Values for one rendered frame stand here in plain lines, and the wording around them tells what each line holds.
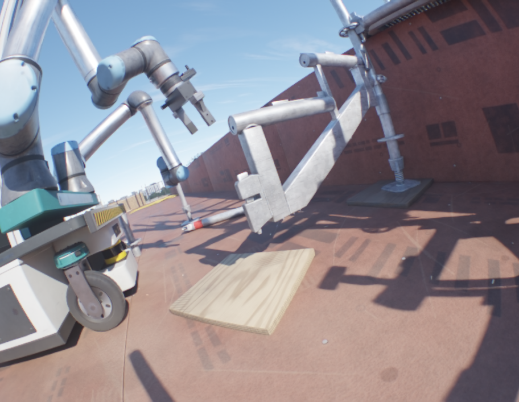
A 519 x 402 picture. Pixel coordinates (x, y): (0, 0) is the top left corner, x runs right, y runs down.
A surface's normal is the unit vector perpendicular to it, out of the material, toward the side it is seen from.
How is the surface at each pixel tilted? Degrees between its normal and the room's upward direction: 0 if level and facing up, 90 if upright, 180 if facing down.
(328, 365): 0
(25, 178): 70
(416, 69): 90
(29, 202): 90
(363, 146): 90
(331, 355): 0
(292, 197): 90
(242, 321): 0
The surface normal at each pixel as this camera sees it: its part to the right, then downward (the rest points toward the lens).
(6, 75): 0.77, -0.04
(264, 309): -0.31, -0.93
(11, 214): 0.46, 0.02
